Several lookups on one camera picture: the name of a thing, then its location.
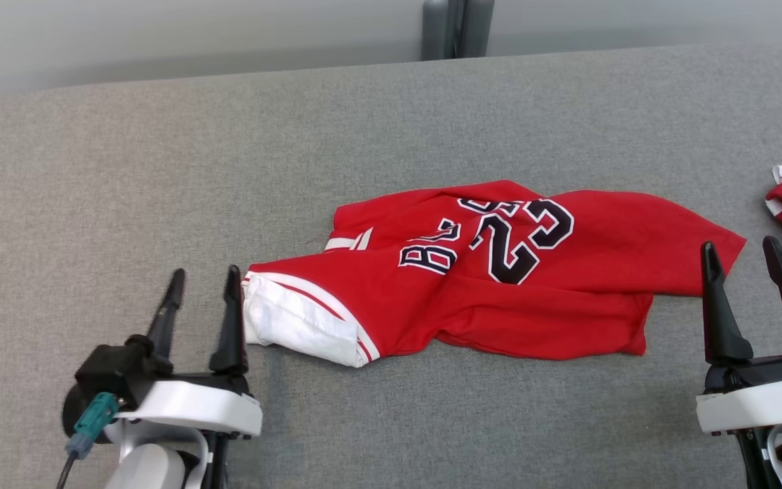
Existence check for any left teal plug black cable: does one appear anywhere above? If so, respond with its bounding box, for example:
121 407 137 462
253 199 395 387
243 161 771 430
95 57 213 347
56 393 120 489

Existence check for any grey partition post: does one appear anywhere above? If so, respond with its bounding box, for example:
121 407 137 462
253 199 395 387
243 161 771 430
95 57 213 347
421 0 496 60

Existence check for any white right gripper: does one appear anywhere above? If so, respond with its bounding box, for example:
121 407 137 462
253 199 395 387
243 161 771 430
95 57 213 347
696 236 782 435

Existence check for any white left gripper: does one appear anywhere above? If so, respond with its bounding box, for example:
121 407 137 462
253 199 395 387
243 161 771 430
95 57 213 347
116 265 263 439

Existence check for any red basketball jersey number 23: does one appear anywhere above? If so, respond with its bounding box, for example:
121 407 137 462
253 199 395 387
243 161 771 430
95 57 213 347
242 179 748 369

